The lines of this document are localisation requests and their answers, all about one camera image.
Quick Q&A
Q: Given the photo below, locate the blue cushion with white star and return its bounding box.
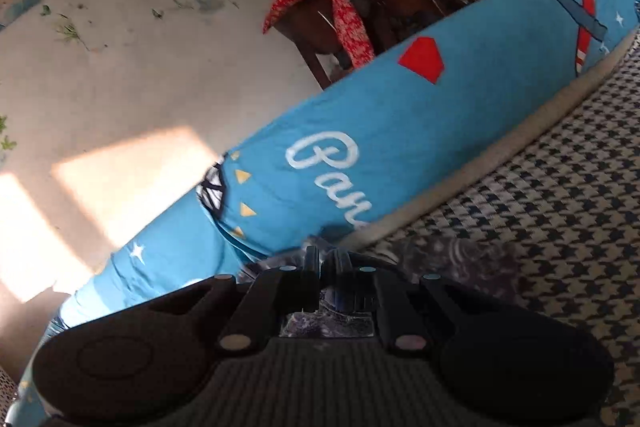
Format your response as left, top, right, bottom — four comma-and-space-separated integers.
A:
15, 202, 261, 418

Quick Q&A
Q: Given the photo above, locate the grey doodle-print fleece jacket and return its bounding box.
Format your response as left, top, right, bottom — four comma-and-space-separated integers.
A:
237, 232, 518, 339

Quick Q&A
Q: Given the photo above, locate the red floral cloth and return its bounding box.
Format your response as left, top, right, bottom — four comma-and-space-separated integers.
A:
262, 0, 377, 70

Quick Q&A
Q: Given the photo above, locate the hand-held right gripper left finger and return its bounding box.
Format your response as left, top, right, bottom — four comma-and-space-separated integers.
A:
142, 246, 322, 354

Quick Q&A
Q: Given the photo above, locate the blue cushion with white script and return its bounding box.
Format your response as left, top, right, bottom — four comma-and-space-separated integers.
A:
192, 0, 640, 258

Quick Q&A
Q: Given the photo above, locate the houndstooth sofa cover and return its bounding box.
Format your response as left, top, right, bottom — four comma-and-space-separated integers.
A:
345, 27, 640, 427

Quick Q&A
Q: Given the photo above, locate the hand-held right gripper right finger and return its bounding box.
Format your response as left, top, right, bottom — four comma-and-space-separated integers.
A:
322, 248, 506, 354

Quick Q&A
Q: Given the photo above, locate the green sprig wall sticker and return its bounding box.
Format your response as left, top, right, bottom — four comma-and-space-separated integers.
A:
52, 13, 92, 52
0, 116, 17, 152

